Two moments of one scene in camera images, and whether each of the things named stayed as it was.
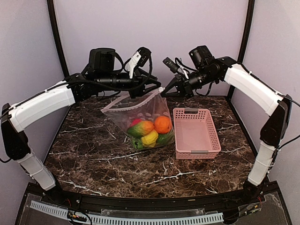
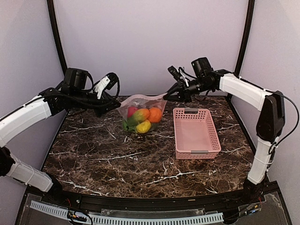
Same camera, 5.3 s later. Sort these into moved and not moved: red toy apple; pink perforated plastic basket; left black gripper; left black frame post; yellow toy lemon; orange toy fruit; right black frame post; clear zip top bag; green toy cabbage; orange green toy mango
Moved: red toy apple; clear zip top bag; orange green toy mango; orange toy fruit; green toy cabbage; left black gripper; yellow toy lemon
Not moved: right black frame post; pink perforated plastic basket; left black frame post
